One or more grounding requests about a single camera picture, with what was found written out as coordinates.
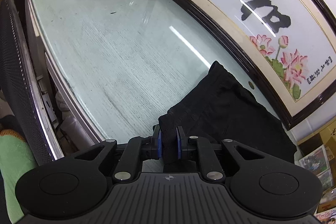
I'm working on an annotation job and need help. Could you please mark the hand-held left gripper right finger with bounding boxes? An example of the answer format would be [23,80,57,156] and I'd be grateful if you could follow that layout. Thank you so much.
[176,126,264,184]

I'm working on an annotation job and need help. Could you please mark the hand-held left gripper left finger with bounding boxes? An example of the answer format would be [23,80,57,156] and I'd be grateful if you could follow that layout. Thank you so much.
[73,124,163,184]

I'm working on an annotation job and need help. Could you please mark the black mesh chair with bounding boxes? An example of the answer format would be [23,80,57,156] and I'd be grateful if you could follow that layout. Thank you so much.
[0,0,64,167]

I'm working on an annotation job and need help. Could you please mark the brown cardboard box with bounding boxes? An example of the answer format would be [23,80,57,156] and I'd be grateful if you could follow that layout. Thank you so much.
[298,132,326,155]

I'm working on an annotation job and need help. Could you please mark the black pants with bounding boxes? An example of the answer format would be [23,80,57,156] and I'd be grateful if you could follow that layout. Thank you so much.
[157,61,298,172]

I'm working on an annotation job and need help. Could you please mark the green cloth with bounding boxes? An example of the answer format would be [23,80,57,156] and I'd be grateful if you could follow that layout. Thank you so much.
[0,129,38,224]

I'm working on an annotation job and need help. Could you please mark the acrylic photo frame with raft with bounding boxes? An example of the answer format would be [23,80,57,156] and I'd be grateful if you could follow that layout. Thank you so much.
[315,169,335,191]

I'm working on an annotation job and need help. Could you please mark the framed lotus embroidery picture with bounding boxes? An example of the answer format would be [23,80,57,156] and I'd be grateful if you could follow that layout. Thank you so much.
[154,0,336,131]

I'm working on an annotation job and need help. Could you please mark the acrylic photo frame with couple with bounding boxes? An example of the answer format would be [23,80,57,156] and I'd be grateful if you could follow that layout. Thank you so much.
[299,147,330,175]

